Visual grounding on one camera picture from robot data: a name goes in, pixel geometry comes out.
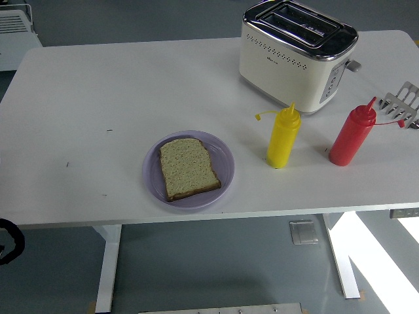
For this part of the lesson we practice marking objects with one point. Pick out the purple round plate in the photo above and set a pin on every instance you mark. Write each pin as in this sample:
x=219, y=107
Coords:
x=226, y=163

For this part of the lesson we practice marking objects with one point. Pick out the brown-crusted bread slice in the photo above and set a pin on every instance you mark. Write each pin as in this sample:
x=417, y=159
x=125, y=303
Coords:
x=188, y=168

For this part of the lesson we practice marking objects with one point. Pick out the cream and chrome toaster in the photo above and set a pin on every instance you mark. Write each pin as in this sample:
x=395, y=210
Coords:
x=281, y=75

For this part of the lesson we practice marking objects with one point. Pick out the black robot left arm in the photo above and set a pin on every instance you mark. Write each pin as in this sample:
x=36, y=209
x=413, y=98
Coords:
x=19, y=242

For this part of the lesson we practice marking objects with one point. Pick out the silver floor plate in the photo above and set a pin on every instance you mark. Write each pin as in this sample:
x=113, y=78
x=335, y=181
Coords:
x=303, y=232

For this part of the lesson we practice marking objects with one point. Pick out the yellow squeeze bottle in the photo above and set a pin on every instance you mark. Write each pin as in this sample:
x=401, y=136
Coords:
x=281, y=140

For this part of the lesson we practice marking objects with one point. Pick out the red squeeze bottle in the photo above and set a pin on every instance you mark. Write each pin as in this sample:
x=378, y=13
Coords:
x=352, y=137

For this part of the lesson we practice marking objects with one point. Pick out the white table leg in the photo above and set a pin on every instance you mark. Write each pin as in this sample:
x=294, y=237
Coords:
x=343, y=268
x=108, y=268

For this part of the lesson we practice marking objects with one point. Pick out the silver metal toast rack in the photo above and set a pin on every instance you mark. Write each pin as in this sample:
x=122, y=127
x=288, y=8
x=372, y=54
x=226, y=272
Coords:
x=401, y=103

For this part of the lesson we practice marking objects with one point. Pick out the grey table control panel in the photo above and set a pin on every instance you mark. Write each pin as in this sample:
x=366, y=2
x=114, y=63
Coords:
x=404, y=213

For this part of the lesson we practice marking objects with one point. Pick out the white slatted chair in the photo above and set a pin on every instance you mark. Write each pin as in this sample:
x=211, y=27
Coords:
x=14, y=42

